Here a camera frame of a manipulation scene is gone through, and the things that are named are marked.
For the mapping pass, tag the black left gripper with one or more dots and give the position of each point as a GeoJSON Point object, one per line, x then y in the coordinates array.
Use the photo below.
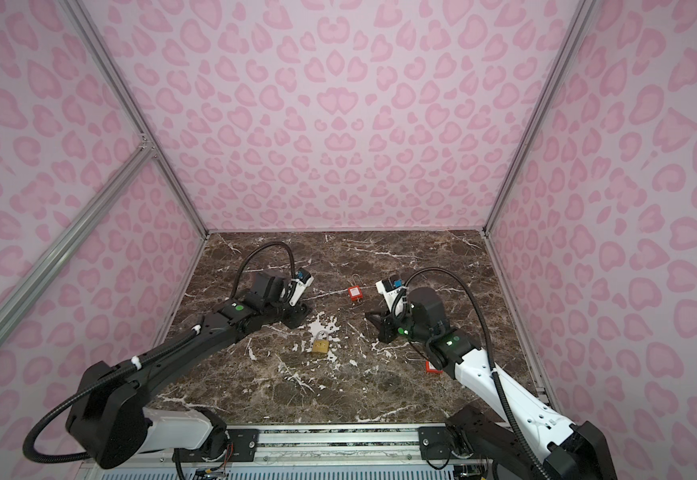
{"type": "Point", "coordinates": [301, 311]}

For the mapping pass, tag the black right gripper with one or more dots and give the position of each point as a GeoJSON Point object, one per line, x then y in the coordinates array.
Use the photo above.
{"type": "Point", "coordinates": [385, 325]}

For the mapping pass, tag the brass padlock silver shackle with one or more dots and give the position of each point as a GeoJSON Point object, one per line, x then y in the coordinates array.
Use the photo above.
{"type": "Point", "coordinates": [321, 344]}

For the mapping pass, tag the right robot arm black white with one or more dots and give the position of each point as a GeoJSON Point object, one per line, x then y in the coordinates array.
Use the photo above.
{"type": "Point", "coordinates": [504, 390]}

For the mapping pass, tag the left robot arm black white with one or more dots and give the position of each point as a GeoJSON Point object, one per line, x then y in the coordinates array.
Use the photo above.
{"type": "Point", "coordinates": [113, 421]}

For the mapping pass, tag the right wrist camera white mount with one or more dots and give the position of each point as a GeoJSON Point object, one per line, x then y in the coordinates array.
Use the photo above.
{"type": "Point", "coordinates": [393, 292]}

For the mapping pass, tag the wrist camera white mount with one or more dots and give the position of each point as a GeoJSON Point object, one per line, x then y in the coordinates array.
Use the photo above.
{"type": "Point", "coordinates": [393, 292]}
{"type": "Point", "coordinates": [298, 286]}

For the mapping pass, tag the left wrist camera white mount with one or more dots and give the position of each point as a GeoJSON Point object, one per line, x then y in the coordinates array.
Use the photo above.
{"type": "Point", "coordinates": [298, 286]}

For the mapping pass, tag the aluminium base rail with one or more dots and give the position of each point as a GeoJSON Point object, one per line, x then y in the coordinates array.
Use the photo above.
{"type": "Point", "coordinates": [278, 446]}

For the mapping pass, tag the left corner aluminium post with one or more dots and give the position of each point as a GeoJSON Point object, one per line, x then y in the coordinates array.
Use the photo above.
{"type": "Point", "coordinates": [94, 42]}

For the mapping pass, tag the corner aluminium post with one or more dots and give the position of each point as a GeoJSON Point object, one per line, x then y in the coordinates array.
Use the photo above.
{"type": "Point", "coordinates": [584, 14]}
{"type": "Point", "coordinates": [94, 42]}

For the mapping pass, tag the left diagonal aluminium frame bar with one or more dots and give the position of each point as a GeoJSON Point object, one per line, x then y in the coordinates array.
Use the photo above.
{"type": "Point", "coordinates": [48, 267]}

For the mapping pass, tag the right corner aluminium post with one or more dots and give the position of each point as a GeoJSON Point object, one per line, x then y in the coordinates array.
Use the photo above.
{"type": "Point", "coordinates": [584, 14]}

